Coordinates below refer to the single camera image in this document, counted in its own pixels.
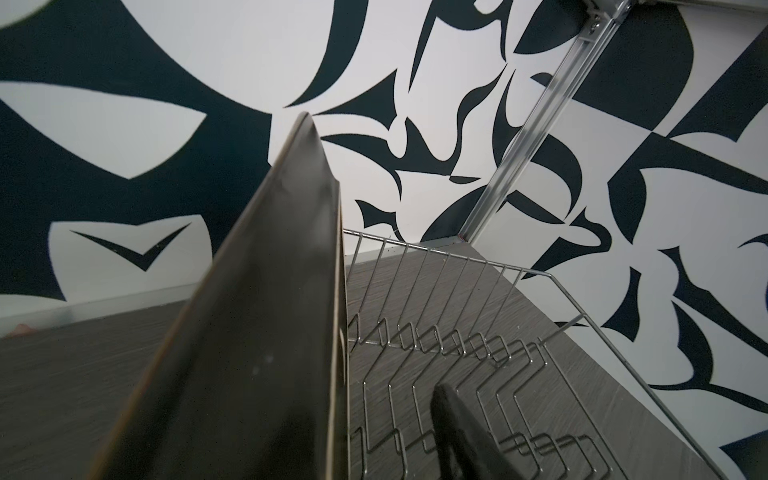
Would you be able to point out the wire dish rack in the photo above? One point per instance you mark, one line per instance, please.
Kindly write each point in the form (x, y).
(440, 314)

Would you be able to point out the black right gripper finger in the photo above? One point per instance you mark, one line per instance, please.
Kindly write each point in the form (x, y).
(465, 450)

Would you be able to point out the large black square plate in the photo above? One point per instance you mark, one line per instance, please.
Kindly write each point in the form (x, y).
(251, 379)

